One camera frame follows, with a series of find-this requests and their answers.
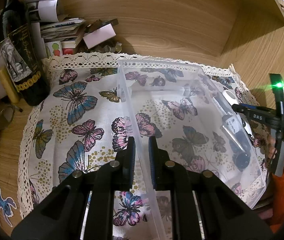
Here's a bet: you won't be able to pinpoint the clear plastic storage bin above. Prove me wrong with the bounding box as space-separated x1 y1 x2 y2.
118 60 266 239

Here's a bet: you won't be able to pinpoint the right hand holding gripper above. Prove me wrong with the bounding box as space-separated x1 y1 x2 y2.
267 132 284 165

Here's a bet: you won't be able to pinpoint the butterfly print lace cloth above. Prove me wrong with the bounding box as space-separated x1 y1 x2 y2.
17 52 273 240

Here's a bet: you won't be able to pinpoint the pile of coins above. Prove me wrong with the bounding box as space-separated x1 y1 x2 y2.
91 42 122 54

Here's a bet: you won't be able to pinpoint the yellow lip balm tube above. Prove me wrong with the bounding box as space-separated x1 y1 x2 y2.
0 67 20 104

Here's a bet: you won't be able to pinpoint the pink white small box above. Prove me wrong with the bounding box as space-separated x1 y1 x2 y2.
83 23 116 49

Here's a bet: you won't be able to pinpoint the fruit print card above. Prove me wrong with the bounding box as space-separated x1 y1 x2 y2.
45 41 63 57

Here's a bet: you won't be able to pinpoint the stack of papers and booklets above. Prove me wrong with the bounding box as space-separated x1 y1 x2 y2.
40 18 87 49

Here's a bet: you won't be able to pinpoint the dark wine bottle elephant label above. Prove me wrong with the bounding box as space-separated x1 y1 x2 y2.
0 0 50 106

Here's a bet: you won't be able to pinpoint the rolled white paper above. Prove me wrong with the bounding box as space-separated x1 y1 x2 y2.
23 0 63 23

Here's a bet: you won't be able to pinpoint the wire frame eyeglasses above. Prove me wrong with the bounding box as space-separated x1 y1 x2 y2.
0 105 23 130

